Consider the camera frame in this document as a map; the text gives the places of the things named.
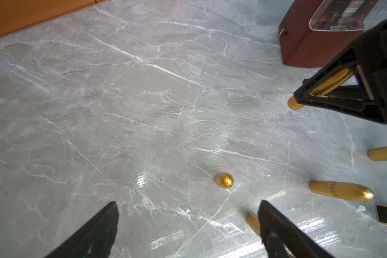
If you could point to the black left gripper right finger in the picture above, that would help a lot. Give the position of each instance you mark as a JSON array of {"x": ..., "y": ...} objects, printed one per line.
[{"x": 282, "y": 238}]

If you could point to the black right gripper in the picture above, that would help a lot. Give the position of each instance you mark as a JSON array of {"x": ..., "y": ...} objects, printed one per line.
[{"x": 364, "y": 95}]

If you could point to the dark red wooden metronome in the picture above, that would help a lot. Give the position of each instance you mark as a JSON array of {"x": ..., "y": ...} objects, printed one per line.
[{"x": 313, "y": 32}]

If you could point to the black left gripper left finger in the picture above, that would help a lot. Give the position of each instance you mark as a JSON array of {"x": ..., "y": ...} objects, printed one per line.
[{"x": 94, "y": 239}]

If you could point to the gold bullet lipstick standing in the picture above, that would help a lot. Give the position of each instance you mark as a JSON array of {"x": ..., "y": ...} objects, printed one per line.
[{"x": 224, "y": 180}]

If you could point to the gold bullet lipstick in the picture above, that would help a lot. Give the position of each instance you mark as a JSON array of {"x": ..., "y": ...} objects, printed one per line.
[
  {"x": 253, "y": 222},
  {"x": 224, "y": 180},
  {"x": 378, "y": 154},
  {"x": 342, "y": 190},
  {"x": 332, "y": 82}
]

